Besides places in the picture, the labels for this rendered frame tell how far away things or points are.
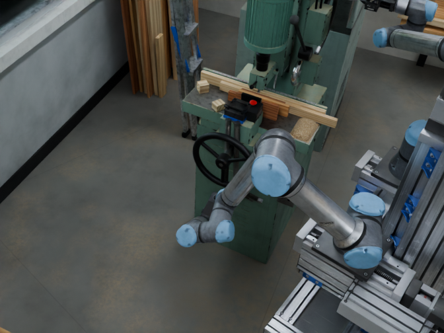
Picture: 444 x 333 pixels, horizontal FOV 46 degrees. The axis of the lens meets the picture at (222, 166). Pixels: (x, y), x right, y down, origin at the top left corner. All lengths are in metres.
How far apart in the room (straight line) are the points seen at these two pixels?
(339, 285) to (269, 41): 0.97
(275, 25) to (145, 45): 1.71
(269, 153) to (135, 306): 1.42
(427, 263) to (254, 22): 1.11
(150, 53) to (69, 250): 1.49
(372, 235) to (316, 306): 0.87
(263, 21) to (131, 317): 1.52
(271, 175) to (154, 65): 2.37
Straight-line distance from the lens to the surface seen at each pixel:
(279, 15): 2.06
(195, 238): 1.82
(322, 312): 2.51
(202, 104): 2.33
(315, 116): 2.29
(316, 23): 2.29
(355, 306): 1.94
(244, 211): 2.61
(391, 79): 4.40
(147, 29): 3.63
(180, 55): 3.18
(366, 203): 1.80
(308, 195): 1.57
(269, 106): 2.24
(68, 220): 3.09
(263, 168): 1.48
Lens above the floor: 2.32
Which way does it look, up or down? 44 degrees down
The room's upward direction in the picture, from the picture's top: 4 degrees clockwise
